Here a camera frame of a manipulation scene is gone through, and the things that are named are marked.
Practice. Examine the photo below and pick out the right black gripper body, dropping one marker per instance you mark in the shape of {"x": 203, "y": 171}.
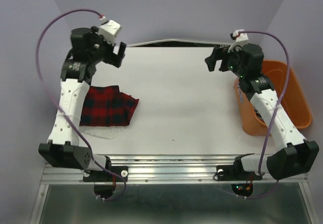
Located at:
{"x": 229, "y": 60}

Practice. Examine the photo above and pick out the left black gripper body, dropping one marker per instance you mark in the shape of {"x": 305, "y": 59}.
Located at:
{"x": 105, "y": 52}

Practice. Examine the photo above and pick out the red black plaid skirt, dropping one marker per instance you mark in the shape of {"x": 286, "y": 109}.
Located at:
{"x": 107, "y": 107}

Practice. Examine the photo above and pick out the white skirt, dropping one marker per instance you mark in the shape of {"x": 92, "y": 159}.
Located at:
{"x": 109, "y": 133}

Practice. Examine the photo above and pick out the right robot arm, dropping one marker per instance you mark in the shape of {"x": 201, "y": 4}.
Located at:
{"x": 295, "y": 155}

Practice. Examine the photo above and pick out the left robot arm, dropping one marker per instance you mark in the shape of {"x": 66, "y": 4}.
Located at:
{"x": 90, "y": 46}

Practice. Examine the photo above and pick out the orange plastic basket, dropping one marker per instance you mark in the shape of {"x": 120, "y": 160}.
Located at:
{"x": 293, "y": 101}

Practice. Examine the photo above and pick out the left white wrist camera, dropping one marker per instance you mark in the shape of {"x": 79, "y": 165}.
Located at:
{"x": 110, "y": 31}

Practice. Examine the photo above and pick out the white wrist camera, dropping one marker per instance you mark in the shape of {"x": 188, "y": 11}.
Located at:
{"x": 239, "y": 37}
{"x": 110, "y": 31}

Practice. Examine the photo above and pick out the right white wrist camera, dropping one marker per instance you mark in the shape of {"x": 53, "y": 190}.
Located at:
{"x": 239, "y": 37}

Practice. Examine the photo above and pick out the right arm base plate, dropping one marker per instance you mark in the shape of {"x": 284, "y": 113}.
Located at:
{"x": 231, "y": 173}

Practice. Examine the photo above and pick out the aluminium frame rail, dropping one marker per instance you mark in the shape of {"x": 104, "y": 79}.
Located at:
{"x": 157, "y": 169}

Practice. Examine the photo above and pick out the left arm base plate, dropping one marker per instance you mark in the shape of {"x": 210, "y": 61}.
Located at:
{"x": 102, "y": 176}

